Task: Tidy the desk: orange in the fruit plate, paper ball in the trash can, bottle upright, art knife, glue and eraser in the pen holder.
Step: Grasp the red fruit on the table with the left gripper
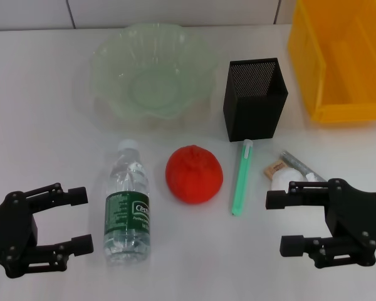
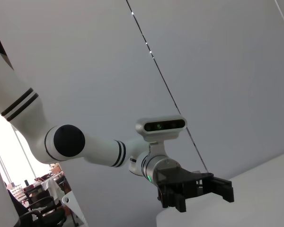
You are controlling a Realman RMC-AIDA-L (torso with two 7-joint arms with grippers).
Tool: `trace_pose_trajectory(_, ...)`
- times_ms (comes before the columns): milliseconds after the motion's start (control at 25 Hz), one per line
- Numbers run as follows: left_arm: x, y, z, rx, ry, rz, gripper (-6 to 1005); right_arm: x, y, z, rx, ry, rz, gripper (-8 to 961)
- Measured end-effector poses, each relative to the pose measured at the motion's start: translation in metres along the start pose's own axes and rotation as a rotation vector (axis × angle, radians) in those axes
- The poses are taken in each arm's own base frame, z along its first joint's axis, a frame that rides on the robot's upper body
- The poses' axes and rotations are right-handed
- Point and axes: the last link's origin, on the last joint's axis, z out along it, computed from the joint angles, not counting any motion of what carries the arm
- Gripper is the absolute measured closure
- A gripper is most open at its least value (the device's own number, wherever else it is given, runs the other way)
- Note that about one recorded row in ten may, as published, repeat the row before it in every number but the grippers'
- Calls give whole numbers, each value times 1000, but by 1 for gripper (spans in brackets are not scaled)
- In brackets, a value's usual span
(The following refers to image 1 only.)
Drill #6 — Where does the clear green-label water bottle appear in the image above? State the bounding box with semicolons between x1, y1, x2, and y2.
103;139;152;267

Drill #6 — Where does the yellow plastic bin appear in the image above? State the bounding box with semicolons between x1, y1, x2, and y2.
287;0;376;124

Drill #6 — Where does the silver grey pen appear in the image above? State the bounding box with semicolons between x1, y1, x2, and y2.
279;150;327;183

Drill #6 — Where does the black mesh pen holder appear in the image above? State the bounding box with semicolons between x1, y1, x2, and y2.
221;57;289;143

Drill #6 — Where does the small tan eraser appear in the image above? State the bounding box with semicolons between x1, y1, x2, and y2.
263;160;286;182

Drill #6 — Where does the green pen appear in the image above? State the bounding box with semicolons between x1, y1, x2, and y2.
230;139;254;216

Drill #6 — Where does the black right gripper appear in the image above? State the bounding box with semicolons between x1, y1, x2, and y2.
265;177;376;269

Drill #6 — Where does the red-orange toy orange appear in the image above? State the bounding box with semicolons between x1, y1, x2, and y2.
165;144;224;204

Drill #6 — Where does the translucent green fruit bowl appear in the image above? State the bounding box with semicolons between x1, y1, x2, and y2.
89;24;221;130

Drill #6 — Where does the white paper ball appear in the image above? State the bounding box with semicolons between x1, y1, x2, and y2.
271;167;302;191

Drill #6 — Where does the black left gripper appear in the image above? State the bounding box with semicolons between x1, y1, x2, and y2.
0;182;95;280

